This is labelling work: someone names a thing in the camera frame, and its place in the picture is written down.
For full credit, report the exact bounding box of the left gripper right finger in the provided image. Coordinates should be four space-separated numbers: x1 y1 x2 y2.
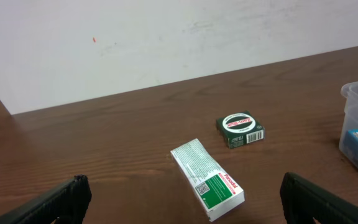
280 172 358 224

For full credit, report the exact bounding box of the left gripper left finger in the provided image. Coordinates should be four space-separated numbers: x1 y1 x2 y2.
0 175 92 224

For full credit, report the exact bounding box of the white green Panadol box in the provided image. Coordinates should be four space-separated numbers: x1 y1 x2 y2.
170 139 245 222

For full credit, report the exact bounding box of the dark green Zam-Buk box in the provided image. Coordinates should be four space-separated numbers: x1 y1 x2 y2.
216 111 265 149

